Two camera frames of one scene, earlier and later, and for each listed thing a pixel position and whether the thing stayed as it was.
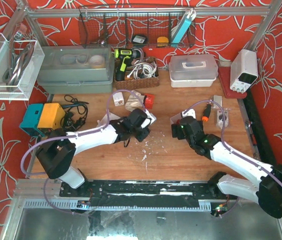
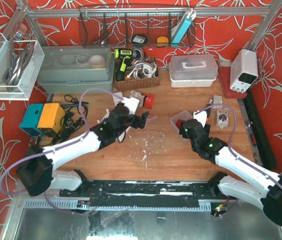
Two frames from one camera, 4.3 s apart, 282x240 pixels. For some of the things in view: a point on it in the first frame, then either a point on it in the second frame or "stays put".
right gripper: (178, 130) -> (183, 130)
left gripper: (143, 133) -> (135, 120)
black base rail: (142, 194) stays put
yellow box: (51, 116) stays put
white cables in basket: (143, 70) stays put
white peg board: (111, 116) stays put
